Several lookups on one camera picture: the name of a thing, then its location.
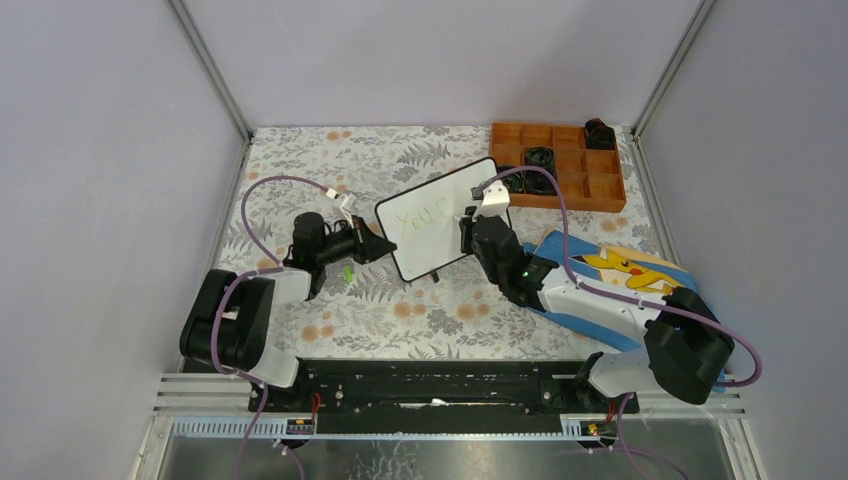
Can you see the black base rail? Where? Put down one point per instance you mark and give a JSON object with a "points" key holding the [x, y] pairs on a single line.
{"points": [[373, 397]]}

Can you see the floral table mat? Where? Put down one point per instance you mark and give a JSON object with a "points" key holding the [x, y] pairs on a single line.
{"points": [[457, 314]]}

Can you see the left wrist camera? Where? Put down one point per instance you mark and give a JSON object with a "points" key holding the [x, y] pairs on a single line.
{"points": [[345, 202]]}

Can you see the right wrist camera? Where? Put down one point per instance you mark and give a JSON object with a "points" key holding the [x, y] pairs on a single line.
{"points": [[494, 200]]}

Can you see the aluminium frame post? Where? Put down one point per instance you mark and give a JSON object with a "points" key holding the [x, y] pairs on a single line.
{"points": [[672, 67], [197, 44]]}

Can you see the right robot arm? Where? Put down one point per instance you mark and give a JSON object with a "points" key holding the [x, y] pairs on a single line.
{"points": [[682, 352]]}

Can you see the small whiteboard black frame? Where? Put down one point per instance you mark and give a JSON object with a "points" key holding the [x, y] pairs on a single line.
{"points": [[424, 221]]}

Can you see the blue pikachu cloth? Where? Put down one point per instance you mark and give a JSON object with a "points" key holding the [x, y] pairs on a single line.
{"points": [[609, 265]]}

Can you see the left aluminium frame post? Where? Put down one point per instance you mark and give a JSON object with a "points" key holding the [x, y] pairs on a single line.
{"points": [[197, 44]]}

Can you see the right aluminium frame post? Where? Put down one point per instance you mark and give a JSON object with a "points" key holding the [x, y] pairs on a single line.
{"points": [[672, 67]]}

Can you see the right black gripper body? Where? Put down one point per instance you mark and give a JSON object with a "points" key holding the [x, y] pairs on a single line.
{"points": [[493, 276]]}

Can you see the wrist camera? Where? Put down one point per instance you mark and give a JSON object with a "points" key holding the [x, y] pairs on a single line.
{"points": [[345, 202], [494, 200]]}

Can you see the black item in tray left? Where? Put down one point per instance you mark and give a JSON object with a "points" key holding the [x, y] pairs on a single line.
{"points": [[514, 182]]}

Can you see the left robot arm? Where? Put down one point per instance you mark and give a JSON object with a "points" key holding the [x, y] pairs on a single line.
{"points": [[228, 324]]}

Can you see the black item in tray corner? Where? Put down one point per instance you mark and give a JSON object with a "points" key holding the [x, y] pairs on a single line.
{"points": [[599, 135]]}

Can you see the orange compartment tray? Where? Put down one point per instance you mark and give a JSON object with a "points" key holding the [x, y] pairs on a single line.
{"points": [[590, 180]]}

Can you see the black item in tray middle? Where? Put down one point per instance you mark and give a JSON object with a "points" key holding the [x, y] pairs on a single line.
{"points": [[536, 182]]}

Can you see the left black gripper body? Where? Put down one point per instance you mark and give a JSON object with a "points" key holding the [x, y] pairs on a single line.
{"points": [[352, 242]]}

